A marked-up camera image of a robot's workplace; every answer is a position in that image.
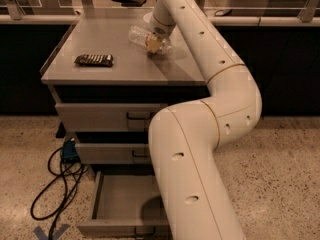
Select bottom grey drawer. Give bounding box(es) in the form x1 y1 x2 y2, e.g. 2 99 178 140
77 171 171 239

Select grey drawer cabinet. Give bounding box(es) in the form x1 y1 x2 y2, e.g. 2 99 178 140
42 9 209 175

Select dark striped snack bag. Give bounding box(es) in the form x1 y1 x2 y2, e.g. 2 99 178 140
74 54 114 67

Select black chair seat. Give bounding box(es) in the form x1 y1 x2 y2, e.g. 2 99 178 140
111 0 147 7

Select blue power box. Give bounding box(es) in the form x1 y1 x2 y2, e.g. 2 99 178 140
61 140 79 163

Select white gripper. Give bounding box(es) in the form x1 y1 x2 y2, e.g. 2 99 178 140
145 3 176 53

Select grey drawer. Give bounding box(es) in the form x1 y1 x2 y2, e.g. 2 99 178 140
55 103 165 132
77 171 171 239
75 143 151 164

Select clear plastic water bottle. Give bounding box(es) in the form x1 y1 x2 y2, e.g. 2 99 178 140
128 26 172 55

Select top grey drawer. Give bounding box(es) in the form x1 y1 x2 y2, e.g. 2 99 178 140
55 103 165 132

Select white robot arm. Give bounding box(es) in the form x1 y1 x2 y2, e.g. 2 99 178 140
148 0 262 240

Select white ceramic bowl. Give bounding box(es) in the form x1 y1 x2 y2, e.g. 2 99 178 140
143 12 153 23

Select middle grey drawer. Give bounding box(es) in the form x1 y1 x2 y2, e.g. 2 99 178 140
75 143 151 164

